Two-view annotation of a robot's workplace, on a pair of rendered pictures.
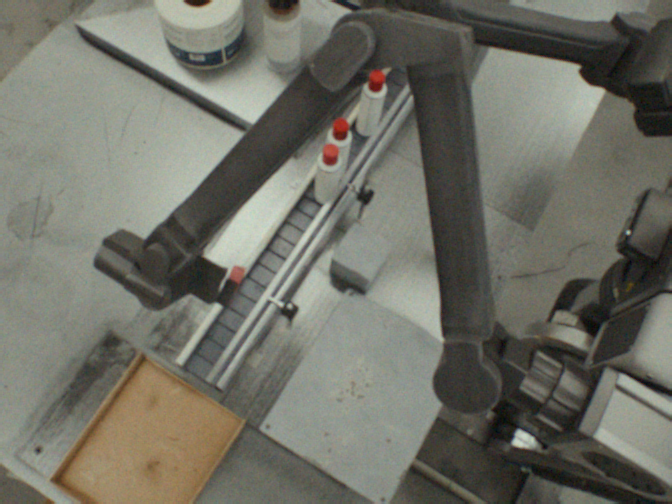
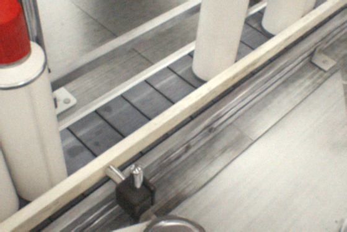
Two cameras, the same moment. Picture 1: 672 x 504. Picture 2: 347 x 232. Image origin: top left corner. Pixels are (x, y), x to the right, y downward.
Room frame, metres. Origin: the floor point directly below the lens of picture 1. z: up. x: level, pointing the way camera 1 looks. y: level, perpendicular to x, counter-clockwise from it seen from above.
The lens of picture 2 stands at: (1.21, 0.08, 1.26)
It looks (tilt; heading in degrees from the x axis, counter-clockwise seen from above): 48 degrees down; 199
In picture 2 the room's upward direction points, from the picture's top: 7 degrees clockwise
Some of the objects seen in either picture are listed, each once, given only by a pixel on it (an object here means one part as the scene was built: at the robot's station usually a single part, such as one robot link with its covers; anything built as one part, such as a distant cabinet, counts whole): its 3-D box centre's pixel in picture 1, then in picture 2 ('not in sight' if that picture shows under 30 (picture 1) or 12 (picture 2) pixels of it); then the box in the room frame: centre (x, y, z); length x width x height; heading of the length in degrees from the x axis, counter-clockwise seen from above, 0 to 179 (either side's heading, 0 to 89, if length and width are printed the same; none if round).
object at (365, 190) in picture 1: (354, 199); not in sight; (0.59, -0.02, 0.91); 0.07 x 0.03 x 0.16; 69
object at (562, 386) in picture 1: (550, 390); not in sight; (0.14, -0.28, 1.45); 0.09 x 0.08 x 0.12; 159
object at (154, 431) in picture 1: (149, 450); not in sight; (-0.01, 0.28, 0.85); 0.30 x 0.26 x 0.04; 159
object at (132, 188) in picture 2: not in sight; (136, 202); (1.01, -0.02, 0.89); 0.03 x 0.03 x 0.12; 69
